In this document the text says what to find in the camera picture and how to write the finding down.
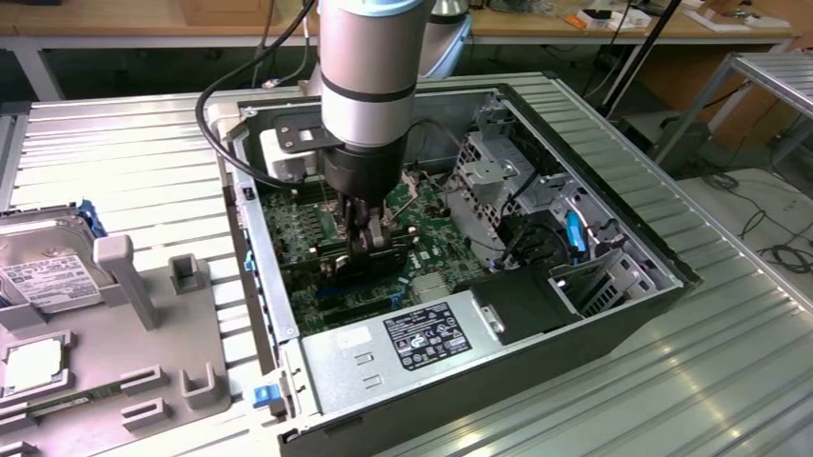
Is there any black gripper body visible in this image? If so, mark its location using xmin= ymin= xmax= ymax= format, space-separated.
xmin=319 ymin=134 xmax=413 ymax=209

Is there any CPU socket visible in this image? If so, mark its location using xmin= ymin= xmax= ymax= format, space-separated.
xmin=322 ymin=199 xmax=401 ymax=239

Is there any green RAM stick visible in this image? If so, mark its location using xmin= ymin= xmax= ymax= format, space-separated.
xmin=314 ymin=227 xmax=419 ymax=262
xmin=0 ymin=380 xmax=123 ymax=420

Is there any metal socket cover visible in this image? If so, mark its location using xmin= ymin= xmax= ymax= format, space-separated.
xmin=398 ymin=169 xmax=425 ymax=210

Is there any long black expansion slot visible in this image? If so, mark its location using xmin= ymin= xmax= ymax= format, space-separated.
xmin=323 ymin=308 xmax=393 ymax=329
xmin=316 ymin=297 xmax=395 ymax=315

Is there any green motherboard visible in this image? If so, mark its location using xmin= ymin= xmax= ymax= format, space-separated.
xmin=259 ymin=166 xmax=485 ymax=334

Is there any silver chipset heatsink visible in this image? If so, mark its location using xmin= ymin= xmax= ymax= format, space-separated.
xmin=411 ymin=273 xmax=454 ymax=301

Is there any silver disk bay cage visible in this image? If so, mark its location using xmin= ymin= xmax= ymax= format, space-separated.
xmin=443 ymin=128 xmax=577 ymax=270

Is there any silver power supply unit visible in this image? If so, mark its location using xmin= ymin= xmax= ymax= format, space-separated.
xmin=298 ymin=288 xmax=510 ymax=415

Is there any black plastic air shroud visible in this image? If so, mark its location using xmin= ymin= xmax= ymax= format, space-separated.
xmin=457 ymin=264 xmax=583 ymax=347

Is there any blue case latch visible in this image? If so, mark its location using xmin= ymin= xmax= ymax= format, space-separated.
xmin=250 ymin=384 xmax=280 ymax=409

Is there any blue disk carrier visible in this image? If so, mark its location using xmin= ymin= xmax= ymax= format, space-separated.
xmin=72 ymin=198 xmax=111 ymax=239

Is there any grey parts rack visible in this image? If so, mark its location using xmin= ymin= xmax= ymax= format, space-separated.
xmin=0 ymin=232 xmax=234 ymax=457

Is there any open black PC case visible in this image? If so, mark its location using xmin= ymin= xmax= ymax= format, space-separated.
xmin=207 ymin=70 xmax=704 ymax=457

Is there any orange white small box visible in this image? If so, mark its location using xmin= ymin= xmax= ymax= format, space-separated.
xmin=563 ymin=8 xmax=653 ymax=32

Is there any wooden desk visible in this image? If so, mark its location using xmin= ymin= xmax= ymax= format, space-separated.
xmin=0 ymin=0 xmax=802 ymax=104

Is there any black tripod pole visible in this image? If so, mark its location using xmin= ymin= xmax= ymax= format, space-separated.
xmin=599 ymin=0 xmax=685 ymax=113

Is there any silver hard disk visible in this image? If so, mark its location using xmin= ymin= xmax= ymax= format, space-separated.
xmin=0 ymin=205 xmax=107 ymax=315

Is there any brown wooden cabinet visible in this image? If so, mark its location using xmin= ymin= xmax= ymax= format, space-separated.
xmin=634 ymin=45 xmax=793 ymax=149

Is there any silver CPU chip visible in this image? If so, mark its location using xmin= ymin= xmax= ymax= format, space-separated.
xmin=3 ymin=340 xmax=65 ymax=396

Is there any white booklet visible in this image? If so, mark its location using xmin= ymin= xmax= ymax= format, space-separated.
xmin=682 ymin=7 xmax=752 ymax=33

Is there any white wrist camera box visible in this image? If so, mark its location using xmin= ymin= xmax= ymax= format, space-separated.
xmin=258 ymin=113 xmax=338 ymax=185

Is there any black looped wire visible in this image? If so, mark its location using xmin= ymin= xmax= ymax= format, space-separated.
xmin=410 ymin=118 xmax=466 ymax=168

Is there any thin cable with metal plug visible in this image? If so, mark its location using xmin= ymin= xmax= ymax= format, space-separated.
xmin=260 ymin=0 xmax=312 ymax=90

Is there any thick black camera cable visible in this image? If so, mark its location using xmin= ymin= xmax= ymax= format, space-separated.
xmin=194 ymin=0 xmax=319 ymax=192

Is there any perforated metal bracket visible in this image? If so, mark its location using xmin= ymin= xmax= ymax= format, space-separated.
xmin=549 ymin=247 xmax=668 ymax=318

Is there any black cable bundle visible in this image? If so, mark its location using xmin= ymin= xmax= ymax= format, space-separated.
xmin=740 ymin=188 xmax=813 ymax=275

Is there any aluminium frame table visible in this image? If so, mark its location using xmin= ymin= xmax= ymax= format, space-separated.
xmin=653 ymin=50 xmax=813 ymax=168

